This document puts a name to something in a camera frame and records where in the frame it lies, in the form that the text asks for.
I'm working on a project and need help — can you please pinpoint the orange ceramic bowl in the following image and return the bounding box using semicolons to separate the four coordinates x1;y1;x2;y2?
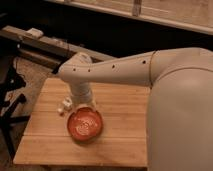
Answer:
67;107;103;142

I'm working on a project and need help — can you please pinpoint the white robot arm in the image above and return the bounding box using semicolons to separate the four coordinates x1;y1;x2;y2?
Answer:
58;48;213;171

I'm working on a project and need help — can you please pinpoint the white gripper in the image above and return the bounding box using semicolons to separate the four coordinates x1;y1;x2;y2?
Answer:
69;83;96;110

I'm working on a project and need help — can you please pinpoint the grey metal rail beam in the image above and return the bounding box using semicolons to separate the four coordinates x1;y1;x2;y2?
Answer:
0;25;113;61

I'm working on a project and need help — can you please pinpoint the black tripod stand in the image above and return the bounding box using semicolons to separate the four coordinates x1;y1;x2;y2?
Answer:
0;52;29;159

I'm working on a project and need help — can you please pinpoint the small white bottle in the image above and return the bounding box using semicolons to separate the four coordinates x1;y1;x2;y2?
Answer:
57;98;72;116

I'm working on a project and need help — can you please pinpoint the small white box on rail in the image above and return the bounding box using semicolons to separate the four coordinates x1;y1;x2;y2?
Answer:
26;28;43;38

